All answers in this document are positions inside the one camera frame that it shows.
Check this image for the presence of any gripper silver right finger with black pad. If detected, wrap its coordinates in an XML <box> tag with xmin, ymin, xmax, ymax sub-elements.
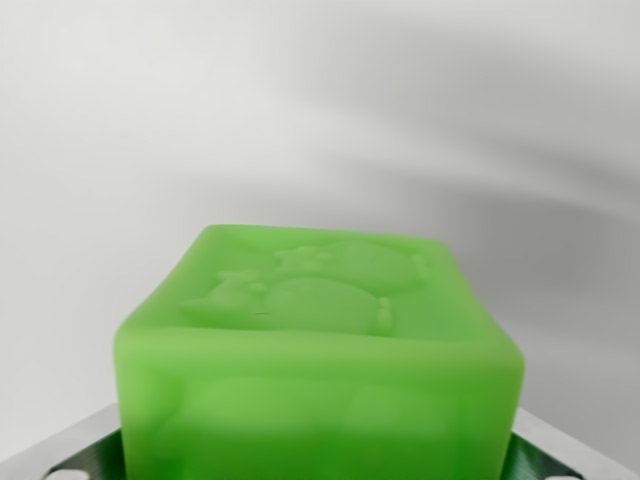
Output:
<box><xmin>503</xmin><ymin>407</ymin><xmax>640</xmax><ymax>480</ymax></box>

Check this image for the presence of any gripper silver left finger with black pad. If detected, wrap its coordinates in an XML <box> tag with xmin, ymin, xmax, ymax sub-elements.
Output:
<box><xmin>0</xmin><ymin>403</ymin><xmax>132</xmax><ymax>480</ymax></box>

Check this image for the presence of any green embossed cube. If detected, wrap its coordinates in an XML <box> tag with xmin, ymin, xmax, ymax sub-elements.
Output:
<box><xmin>112</xmin><ymin>223</ymin><xmax>526</xmax><ymax>480</ymax></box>

